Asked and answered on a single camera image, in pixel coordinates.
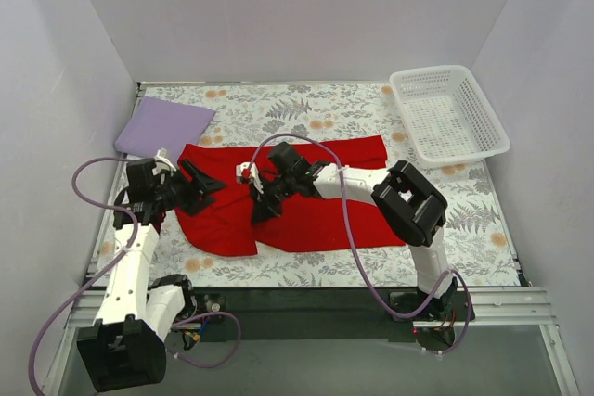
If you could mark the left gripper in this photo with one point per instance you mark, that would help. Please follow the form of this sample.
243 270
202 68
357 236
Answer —
191 188

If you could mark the floral table mat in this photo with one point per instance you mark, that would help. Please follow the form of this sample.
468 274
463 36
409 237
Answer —
477 240

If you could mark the aluminium frame rail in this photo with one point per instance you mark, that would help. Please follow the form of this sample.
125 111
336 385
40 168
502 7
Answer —
524 306

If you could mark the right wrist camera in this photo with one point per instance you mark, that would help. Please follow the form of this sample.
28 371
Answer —
247 172

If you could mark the red t-shirt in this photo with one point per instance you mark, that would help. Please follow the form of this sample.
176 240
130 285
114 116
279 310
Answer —
306 225

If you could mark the folded lavender t-shirt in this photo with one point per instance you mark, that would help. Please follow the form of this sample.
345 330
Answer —
158 123

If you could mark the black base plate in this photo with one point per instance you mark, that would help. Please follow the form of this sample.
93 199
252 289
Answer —
308 313

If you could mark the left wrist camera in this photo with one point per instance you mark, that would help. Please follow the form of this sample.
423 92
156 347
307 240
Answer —
162 162

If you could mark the white plastic basket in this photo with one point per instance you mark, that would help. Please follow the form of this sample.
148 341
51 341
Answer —
447 116

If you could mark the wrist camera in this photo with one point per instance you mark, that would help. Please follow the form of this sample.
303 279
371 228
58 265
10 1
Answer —
162 162
247 172

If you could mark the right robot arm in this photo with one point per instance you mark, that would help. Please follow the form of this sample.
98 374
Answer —
411 206

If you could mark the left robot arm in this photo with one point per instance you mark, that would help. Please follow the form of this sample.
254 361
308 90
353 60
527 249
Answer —
125 345

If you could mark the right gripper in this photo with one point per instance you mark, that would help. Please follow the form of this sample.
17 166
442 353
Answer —
267 193

